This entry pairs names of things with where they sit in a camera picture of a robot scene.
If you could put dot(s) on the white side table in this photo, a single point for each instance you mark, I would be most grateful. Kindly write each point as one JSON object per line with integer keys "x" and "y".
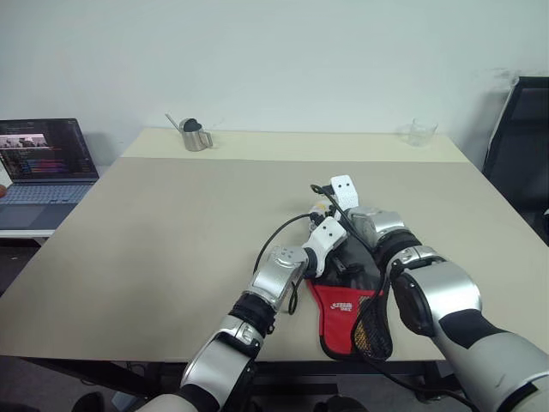
{"x": 21, "y": 235}

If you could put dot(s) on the black office chair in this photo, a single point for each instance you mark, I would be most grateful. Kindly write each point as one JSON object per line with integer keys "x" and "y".
{"x": 523, "y": 141}

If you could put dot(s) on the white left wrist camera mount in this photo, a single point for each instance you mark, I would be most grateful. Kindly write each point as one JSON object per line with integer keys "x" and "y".
{"x": 328, "y": 234}

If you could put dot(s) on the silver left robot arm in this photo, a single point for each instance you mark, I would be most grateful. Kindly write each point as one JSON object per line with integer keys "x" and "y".
{"x": 274, "y": 274}

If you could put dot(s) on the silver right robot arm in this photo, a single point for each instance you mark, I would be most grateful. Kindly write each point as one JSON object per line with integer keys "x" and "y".
{"x": 442, "y": 287}

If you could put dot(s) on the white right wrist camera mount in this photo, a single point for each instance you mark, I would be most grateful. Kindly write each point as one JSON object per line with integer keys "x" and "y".
{"x": 345, "y": 193}

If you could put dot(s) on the open grey laptop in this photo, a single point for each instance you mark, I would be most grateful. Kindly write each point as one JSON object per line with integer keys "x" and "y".
{"x": 43, "y": 150}

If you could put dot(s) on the thin metal stick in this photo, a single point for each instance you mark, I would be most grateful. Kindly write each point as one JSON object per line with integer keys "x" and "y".
{"x": 171, "y": 121}

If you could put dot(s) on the black and red paddle case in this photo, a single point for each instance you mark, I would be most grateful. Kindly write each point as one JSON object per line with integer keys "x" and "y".
{"x": 339, "y": 319}

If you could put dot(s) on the small orange object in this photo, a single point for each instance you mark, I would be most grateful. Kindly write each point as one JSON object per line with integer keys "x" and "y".
{"x": 2, "y": 191}

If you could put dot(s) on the black item in cup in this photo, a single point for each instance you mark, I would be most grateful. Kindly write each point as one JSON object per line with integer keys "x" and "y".
{"x": 191, "y": 125}

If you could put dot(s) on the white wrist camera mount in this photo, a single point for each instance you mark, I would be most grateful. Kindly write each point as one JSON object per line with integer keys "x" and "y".
{"x": 328, "y": 234}
{"x": 345, "y": 193}

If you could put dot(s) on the clear glass cup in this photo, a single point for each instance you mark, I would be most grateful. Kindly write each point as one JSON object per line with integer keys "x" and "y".
{"x": 418, "y": 135}

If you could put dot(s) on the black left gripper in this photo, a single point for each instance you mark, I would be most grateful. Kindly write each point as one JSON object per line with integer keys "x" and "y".
{"x": 344, "y": 262}

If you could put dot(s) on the small metal watering can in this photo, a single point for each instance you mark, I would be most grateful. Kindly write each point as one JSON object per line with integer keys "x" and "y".
{"x": 195, "y": 139}

